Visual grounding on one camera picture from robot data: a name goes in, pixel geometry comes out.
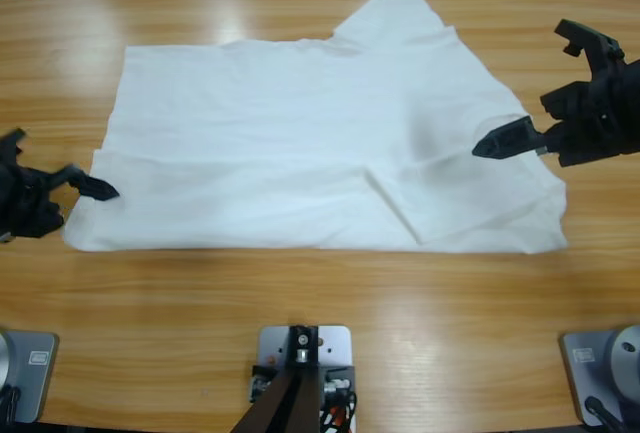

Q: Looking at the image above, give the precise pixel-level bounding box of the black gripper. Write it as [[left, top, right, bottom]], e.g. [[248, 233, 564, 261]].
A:
[[471, 56, 640, 169], [0, 160, 121, 244]]

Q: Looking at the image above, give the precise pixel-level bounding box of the white t-shirt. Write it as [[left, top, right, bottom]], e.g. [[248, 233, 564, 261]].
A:
[[62, 0, 570, 256]]

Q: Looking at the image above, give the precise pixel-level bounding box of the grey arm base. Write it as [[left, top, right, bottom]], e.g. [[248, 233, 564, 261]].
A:
[[0, 330, 60, 424], [558, 322, 640, 427]]

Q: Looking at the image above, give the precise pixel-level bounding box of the white mounting block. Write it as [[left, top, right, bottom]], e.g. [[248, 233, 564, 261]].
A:
[[256, 323, 359, 433]]

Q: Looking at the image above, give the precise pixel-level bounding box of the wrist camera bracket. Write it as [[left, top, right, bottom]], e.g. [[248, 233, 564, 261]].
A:
[[553, 17, 627, 85], [0, 126, 27, 157]]

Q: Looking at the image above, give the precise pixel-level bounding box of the black base cable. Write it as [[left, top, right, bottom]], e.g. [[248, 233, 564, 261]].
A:
[[584, 395, 631, 433], [0, 385, 22, 424]]

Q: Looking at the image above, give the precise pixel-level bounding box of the dark brown post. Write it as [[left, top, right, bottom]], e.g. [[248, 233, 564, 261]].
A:
[[232, 323, 322, 433]]

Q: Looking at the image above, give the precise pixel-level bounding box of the orange cable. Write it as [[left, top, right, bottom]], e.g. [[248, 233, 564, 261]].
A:
[[319, 400, 359, 433]]

